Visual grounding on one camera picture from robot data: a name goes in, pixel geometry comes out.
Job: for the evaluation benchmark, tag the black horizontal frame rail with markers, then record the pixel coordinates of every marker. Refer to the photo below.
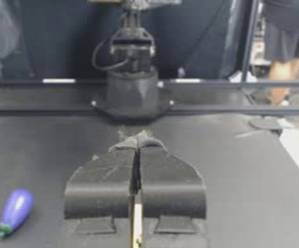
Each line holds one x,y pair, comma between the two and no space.
241,111

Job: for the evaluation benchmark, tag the purple toy eggplant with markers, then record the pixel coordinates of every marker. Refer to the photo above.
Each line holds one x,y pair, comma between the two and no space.
15,211

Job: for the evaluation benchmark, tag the person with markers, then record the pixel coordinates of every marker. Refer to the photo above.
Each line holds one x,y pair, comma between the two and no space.
284,42

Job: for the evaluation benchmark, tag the black vertical frame post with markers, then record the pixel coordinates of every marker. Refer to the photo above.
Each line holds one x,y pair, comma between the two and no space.
248,38

